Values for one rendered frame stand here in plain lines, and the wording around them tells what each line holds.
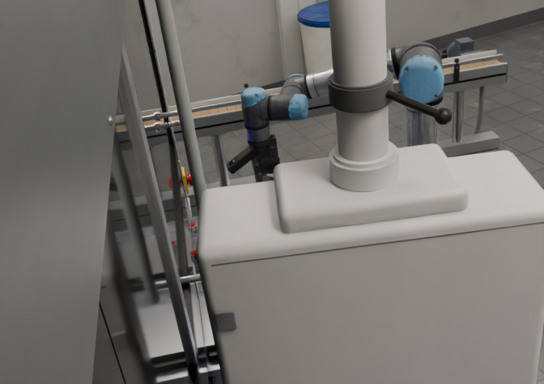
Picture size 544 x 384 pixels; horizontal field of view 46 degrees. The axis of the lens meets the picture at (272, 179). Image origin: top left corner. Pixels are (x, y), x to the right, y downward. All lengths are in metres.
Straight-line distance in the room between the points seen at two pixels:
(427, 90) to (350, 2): 1.00
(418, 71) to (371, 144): 0.91
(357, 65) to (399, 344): 0.43
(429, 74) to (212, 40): 3.37
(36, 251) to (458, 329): 0.80
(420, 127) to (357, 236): 1.00
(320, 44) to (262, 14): 0.59
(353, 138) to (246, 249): 0.21
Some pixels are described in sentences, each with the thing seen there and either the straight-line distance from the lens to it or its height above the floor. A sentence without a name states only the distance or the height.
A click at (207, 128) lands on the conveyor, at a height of 0.88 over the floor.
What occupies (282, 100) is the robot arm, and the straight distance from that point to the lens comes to 1.88.
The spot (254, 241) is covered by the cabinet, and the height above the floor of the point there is 1.55.
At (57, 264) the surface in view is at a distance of 0.34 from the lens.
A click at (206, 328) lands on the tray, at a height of 0.88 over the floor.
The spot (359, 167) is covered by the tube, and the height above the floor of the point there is 1.62.
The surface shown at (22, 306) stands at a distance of 0.27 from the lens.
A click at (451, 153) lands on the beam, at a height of 0.51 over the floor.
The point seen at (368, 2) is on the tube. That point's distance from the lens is 0.81.
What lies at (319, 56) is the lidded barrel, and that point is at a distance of 4.81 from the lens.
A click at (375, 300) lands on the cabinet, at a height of 1.43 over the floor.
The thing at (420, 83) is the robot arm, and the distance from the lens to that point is 1.77.
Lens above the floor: 2.05
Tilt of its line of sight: 30 degrees down
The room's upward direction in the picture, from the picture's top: 7 degrees counter-clockwise
